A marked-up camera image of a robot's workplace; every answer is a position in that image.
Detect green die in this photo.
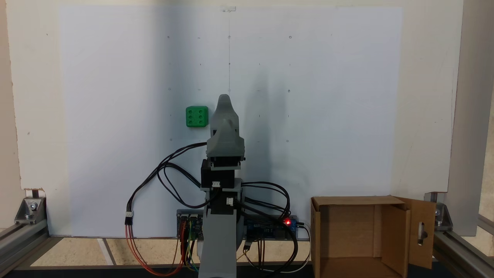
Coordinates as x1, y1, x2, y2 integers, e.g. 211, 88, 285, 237
186, 106, 209, 128

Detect aluminium frame rail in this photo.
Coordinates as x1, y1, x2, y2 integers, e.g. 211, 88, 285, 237
432, 230, 494, 278
0, 220, 49, 273

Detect large white paper sheet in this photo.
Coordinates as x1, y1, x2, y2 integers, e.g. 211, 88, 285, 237
58, 5, 404, 238

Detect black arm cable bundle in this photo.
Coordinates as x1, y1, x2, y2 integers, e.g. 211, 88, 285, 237
235, 181, 300, 273

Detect metal corner bracket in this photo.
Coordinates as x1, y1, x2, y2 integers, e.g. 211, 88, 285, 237
435, 202, 453, 232
15, 197, 47, 225

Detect black cable white connector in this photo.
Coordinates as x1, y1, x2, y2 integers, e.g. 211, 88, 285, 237
124, 162, 211, 227

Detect orange red wires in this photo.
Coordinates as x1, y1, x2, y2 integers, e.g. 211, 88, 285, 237
125, 224, 186, 277

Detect blue circuit board red LED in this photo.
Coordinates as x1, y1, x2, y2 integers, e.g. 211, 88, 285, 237
244, 215, 299, 241

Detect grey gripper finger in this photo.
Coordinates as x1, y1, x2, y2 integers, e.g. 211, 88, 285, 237
211, 94, 239, 132

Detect green jumper wire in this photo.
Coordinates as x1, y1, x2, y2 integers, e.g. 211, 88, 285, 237
187, 221, 200, 272

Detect motor driver circuit board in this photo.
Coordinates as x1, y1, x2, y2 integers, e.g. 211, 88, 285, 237
176, 209, 205, 239

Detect open cardboard box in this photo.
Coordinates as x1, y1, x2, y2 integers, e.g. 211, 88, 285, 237
311, 195, 437, 278

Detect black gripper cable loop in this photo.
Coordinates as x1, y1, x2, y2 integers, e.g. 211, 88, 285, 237
156, 142, 209, 172

